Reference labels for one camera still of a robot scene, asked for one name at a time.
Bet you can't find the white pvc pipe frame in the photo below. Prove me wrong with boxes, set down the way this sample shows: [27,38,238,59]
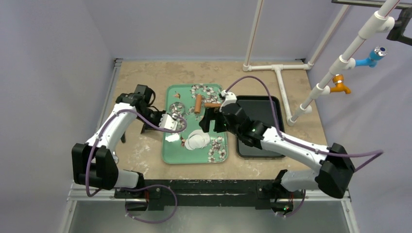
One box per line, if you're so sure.
[242,0,412,126]

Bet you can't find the black baking tray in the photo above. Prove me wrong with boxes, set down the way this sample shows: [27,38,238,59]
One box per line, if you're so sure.
[236,95,285,159]

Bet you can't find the blue faucet tap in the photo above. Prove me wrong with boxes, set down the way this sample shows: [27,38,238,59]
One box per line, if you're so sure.
[355,46,388,67]

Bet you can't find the orange faucet tap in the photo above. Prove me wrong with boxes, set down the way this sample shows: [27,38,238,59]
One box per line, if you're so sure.
[330,74,351,94]

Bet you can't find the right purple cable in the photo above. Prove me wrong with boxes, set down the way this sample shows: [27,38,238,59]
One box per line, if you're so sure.
[223,76,384,218]

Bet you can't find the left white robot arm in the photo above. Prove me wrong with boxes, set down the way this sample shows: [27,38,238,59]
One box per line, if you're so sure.
[71,84,165,199]

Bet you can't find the wooden rolling pin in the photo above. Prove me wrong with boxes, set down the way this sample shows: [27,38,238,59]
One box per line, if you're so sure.
[194,94,221,115]

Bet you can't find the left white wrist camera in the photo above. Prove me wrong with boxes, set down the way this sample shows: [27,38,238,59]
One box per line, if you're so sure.
[158,114,178,131]

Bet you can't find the round metal cutter ring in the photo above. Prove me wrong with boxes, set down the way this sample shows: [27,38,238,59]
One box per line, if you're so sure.
[170,102,186,117]

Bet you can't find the purple cable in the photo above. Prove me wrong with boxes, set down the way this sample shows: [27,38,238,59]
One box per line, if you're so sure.
[223,76,384,218]
[85,109,188,225]

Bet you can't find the green floral tray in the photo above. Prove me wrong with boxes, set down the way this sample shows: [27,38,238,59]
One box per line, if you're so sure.
[162,83,228,164]

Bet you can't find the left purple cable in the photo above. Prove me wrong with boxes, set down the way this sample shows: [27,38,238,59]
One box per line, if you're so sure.
[85,109,188,225]

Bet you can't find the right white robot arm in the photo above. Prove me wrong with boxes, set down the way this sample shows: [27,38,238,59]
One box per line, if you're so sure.
[199,103,355,199]

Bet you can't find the aluminium frame rail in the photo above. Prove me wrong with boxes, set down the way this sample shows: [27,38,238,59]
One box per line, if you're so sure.
[58,58,125,233]

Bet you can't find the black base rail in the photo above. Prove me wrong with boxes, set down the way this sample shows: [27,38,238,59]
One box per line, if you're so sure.
[114,180,305,213]

